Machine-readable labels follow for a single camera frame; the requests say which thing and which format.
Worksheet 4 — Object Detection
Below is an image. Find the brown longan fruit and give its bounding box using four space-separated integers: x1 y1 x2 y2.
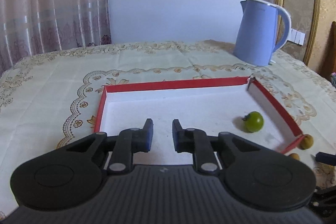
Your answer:
299 134 314 150
288 153 300 161

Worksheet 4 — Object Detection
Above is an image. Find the red shallow cardboard box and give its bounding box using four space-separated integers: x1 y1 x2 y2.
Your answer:
94 77 303 165

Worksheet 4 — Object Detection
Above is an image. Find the green tomato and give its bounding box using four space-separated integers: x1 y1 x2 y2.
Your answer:
243 111 264 132

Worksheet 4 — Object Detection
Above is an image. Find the cream floral tablecloth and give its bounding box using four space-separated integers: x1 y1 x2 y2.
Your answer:
1 40 335 218

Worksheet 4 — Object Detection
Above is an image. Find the wooden chair back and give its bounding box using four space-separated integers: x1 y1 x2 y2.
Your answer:
321 21 335 80

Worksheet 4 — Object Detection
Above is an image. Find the blue electric kettle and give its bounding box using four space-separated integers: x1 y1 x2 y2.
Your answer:
234 0 291 67

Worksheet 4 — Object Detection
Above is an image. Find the pink patterned curtain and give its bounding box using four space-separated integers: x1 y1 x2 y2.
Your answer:
1 0 112 71

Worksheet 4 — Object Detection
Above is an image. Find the white wall switch panel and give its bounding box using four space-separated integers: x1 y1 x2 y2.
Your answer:
288 28 305 46

